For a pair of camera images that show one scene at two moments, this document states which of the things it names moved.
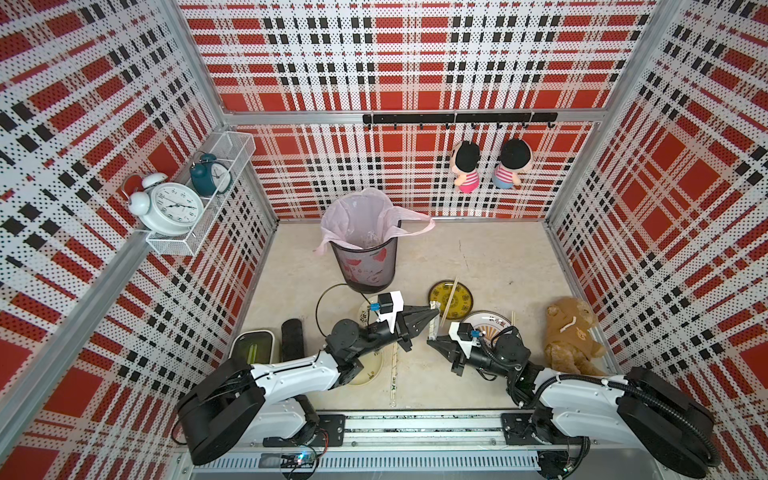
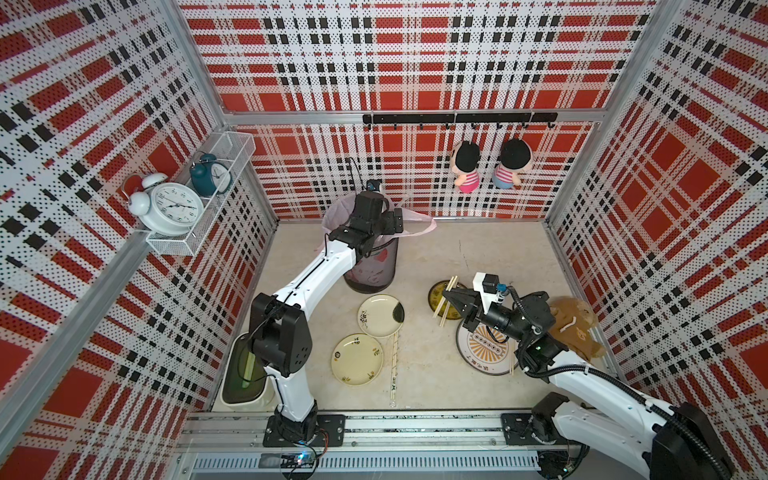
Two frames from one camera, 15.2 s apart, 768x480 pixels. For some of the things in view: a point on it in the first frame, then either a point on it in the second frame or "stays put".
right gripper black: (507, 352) → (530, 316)
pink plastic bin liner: (366, 218) stays put
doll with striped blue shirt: (516, 155) stays put
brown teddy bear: (569, 345) stays put
